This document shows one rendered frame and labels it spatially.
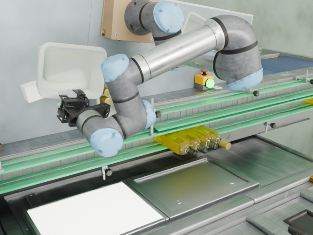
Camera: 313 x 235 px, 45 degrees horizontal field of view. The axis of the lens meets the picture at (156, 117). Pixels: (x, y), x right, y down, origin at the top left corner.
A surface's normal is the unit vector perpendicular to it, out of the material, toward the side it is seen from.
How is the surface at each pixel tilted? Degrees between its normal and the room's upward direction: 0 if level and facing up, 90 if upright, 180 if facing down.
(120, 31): 5
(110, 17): 90
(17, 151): 90
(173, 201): 90
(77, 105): 8
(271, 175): 91
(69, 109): 82
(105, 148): 8
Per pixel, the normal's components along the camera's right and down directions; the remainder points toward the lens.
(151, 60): 0.25, -0.24
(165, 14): 0.54, 0.10
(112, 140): 0.52, 0.42
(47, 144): 0.00, -0.94
